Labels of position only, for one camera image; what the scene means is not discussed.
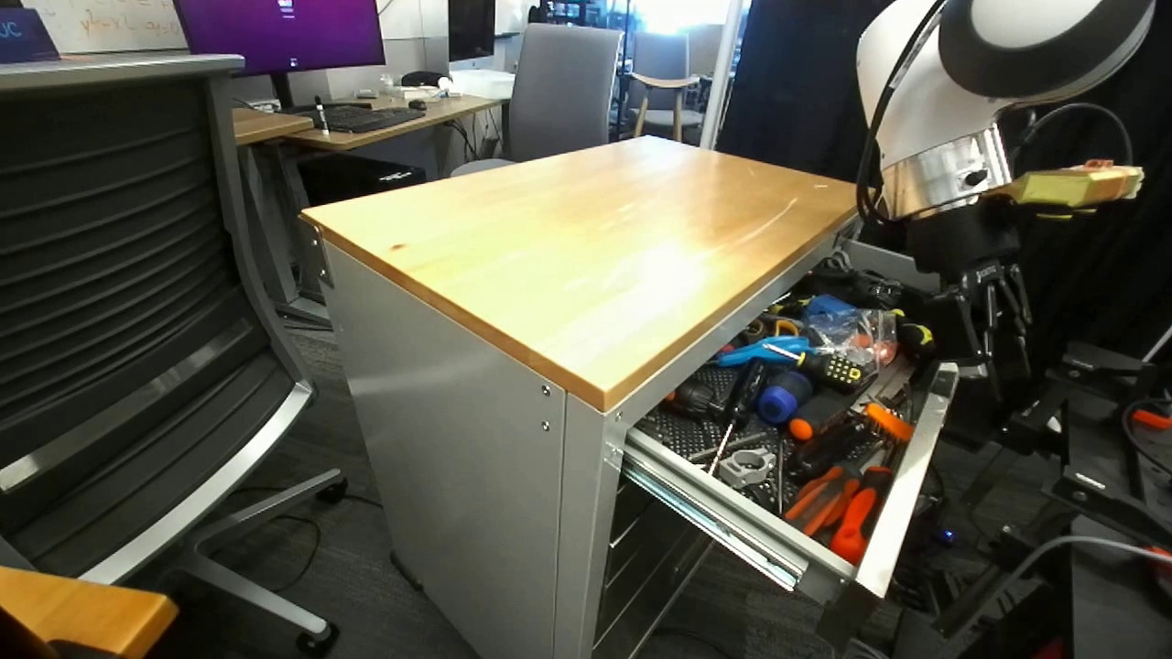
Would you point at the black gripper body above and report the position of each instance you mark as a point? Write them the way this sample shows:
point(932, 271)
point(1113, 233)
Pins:
point(966, 247)

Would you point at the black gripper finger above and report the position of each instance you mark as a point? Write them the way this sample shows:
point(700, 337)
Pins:
point(956, 327)
point(1021, 316)

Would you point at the grey metal tool drawer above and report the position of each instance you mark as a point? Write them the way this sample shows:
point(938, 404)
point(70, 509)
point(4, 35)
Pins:
point(728, 474)

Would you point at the black stubby screwdriver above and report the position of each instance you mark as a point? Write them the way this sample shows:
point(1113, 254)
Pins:
point(838, 371)

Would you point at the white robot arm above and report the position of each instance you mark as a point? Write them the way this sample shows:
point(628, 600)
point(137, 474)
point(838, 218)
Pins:
point(937, 78)

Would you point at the orange black screwdriver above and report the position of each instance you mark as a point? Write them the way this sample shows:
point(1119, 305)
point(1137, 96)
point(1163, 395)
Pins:
point(818, 414)

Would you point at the blue plastic tool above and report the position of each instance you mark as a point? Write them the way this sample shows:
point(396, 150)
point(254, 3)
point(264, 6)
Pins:
point(767, 348)

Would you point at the black curtain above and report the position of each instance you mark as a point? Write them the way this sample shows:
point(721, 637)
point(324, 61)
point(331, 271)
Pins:
point(796, 104)

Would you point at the wooden chair in background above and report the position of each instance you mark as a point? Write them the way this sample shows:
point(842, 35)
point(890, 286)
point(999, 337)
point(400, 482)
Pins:
point(667, 87)

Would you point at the grey fabric office chair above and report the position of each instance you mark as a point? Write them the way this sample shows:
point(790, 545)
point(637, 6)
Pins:
point(562, 94)

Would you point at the grey cabinet with wooden top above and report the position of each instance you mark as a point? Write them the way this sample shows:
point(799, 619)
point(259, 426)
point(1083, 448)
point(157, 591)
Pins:
point(502, 332)

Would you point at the black keyboard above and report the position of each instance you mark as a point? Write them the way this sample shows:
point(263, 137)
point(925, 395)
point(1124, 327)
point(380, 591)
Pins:
point(362, 118)

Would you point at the wooden office desk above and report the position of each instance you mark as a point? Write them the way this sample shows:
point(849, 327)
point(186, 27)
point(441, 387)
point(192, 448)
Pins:
point(252, 127)

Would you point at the purple computer monitor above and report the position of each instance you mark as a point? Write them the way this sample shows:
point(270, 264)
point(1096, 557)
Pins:
point(284, 35)

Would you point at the black mesh office chair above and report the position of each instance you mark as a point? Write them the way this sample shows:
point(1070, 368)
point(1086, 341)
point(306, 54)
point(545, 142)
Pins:
point(141, 368)

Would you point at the yellow wrist camera mount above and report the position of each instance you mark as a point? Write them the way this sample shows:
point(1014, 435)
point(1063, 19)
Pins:
point(1080, 187)

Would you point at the blue round tool handle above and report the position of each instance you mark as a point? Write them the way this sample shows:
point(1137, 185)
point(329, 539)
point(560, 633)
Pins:
point(782, 398)

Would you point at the orange handled pliers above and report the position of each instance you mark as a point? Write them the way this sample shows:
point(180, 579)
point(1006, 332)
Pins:
point(842, 509)

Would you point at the black equipment with cables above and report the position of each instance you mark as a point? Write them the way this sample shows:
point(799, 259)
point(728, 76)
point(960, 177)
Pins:
point(1086, 576)

